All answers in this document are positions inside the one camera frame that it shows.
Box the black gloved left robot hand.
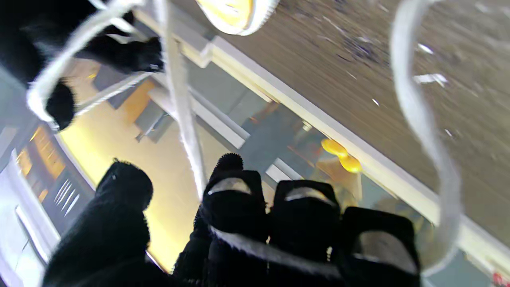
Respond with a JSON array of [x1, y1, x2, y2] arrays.
[[42, 153, 422, 287]]

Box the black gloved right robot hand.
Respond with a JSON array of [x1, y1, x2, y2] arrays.
[[0, 0, 165, 131]]

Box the long white shoelace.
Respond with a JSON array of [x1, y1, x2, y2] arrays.
[[26, 0, 463, 277]]

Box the orange canvas sneaker with laces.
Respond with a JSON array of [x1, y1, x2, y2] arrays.
[[195, 0, 280, 36]]

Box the dark tilted board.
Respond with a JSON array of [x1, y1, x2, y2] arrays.
[[92, 64, 138, 110]]

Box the yellow oval fruit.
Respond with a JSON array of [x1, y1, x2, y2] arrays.
[[339, 155, 363, 174], [321, 138, 349, 158]]

